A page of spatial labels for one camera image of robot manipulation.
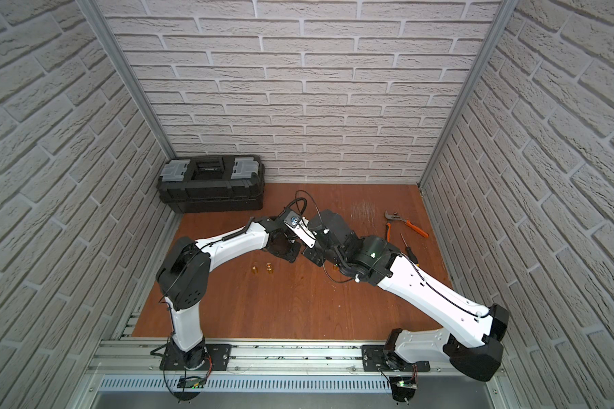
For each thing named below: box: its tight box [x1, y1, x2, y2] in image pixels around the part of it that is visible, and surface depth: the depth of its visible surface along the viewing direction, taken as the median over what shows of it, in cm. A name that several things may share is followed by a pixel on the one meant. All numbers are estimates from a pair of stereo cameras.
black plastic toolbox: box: [156, 154, 266, 214], surface depth 102 cm
